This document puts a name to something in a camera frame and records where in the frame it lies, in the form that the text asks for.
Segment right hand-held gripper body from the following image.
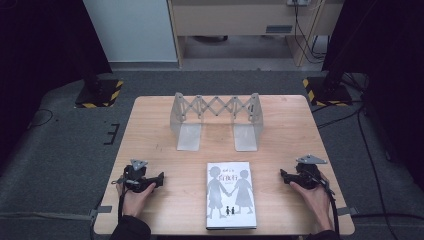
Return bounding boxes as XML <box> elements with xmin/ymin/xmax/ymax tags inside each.
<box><xmin>288</xmin><ymin>154</ymin><xmax>329</xmax><ymax>191</ymax></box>

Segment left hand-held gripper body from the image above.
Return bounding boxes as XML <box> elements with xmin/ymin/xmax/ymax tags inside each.
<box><xmin>111</xmin><ymin>159</ymin><xmax>158</xmax><ymax>194</ymax></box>

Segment expandable grey metal book rack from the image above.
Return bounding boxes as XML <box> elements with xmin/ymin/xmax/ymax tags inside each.
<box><xmin>169</xmin><ymin>92</ymin><xmax>265</xmax><ymax>153</ymax></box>

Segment white book with grey figures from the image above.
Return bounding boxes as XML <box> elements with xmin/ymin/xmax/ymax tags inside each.
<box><xmin>205</xmin><ymin>161</ymin><xmax>258</xmax><ymax>231</ymax></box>

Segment person's left hand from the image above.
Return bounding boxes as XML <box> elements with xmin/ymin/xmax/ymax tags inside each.
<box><xmin>115</xmin><ymin>182</ymin><xmax>157</xmax><ymax>218</ymax></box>

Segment person's right hand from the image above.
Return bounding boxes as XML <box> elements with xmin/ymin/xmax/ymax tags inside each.
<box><xmin>289</xmin><ymin>181</ymin><xmax>335</xmax><ymax>233</ymax></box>

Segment grey tape strip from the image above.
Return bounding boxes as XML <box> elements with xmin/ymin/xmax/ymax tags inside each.
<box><xmin>335</xmin><ymin>206</ymin><xmax>360</xmax><ymax>218</ymax></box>
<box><xmin>88</xmin><ymin>205</ymin><xmax>113</xmax><ymax>222</ymax></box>

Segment black yellow striped stand base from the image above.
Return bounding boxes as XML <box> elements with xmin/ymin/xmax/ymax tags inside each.
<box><xmin>302</xmin><ymin>76</ymin><xmax>354</xmax><ymax>108</ymax></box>
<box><xmin>74</xmin><ymin>78</ymin><xmax>125</xmax><ymax>109</ymax></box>

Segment black curtain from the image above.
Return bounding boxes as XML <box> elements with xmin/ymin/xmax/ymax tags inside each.
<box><xmin>321</xmin><ymin>0</ymin><xmax>424</xmax><ymax>192</ymax></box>
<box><xmin>0</xmin><ymin>0</ymin><xmax>113</xmax><ymax>169</ymax></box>

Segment white panel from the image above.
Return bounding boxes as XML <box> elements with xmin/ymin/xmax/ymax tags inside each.
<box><xmin>82</xmin><ymin>0</ymin><xmax>178</xmax><ymax>63</ymax></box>

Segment beige wooden desk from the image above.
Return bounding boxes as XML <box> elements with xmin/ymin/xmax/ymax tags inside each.
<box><xmin>166</xmin><ymin>0</ymin><xmax>345</xmax><ymax>68</ymax></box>

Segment left hand-held gripper cable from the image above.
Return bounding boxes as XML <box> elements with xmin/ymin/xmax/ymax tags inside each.
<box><xmin>116</xmin><ymin>188</ymin><xmax>129</xmax><ymax>223</ymax></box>

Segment hand-held gripper cable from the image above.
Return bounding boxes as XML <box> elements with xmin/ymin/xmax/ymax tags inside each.
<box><xmin>116</xmin><ymin>188</ymin><xmax>129</xmax><ymax>223</ymax></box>
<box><xmin>318</xmin><ymin>173</ymin><xmax>341</xmax><ymax>236</ymax></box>

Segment right hand-held gripper cable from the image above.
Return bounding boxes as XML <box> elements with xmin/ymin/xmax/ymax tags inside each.
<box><xmin>318</xmin><ymin>173</ymin><xmax>341</xmax><ymax>236</ymax></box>

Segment long black floor cable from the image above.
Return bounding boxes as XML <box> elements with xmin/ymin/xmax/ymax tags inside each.
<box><xmin>349</xmin><ymin>109</ymin><xmax>424</xmax><ymax>222</ymax></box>

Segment looped black floor cable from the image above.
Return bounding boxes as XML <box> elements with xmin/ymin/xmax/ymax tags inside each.
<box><xmin>27</xmin><ymin>108</ymin><xmax>55</xmax><ymax>130</ymax></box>

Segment hanging black cables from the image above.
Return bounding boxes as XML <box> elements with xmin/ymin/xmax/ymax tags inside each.
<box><xmin>292</xmin><ymin>0</ymin><xmax>328</xmax><ymax>65</ymax></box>

